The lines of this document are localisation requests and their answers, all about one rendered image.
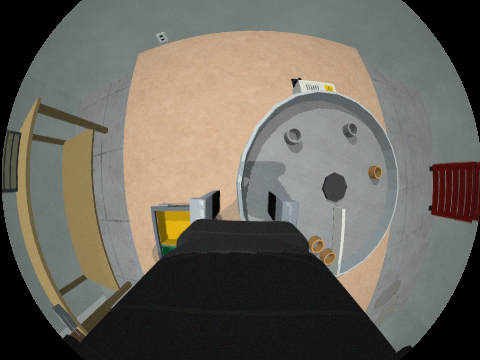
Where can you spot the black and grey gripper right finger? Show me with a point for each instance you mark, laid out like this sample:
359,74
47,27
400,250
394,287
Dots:
282,209

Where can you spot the grey metal sleeve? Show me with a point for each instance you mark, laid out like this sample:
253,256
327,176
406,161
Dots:
298,133
353,127

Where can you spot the bronze bushing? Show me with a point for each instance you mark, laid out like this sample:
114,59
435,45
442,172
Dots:
320,245
331,257
375,172

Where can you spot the grey round turntable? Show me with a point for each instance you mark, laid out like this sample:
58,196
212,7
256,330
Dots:
324,167

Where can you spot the dark grey divided bin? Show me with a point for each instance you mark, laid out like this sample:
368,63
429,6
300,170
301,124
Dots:
169,221

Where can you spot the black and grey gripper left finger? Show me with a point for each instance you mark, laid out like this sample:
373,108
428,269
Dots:
205,207

